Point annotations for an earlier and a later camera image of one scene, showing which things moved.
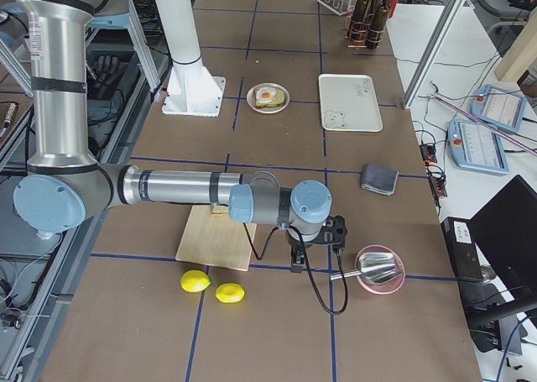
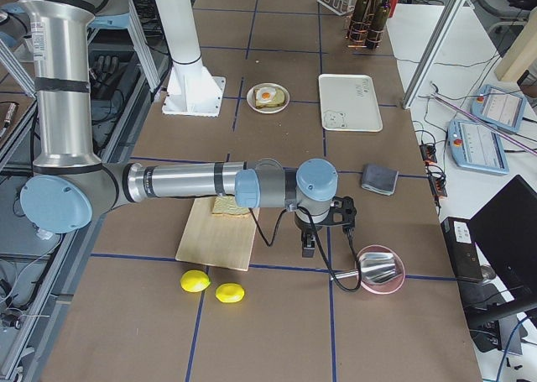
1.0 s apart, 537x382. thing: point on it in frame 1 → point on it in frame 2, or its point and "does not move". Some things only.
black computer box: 462,248 does not move
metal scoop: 375,267 does not move
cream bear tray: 349,102 does not move
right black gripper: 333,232 → 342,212
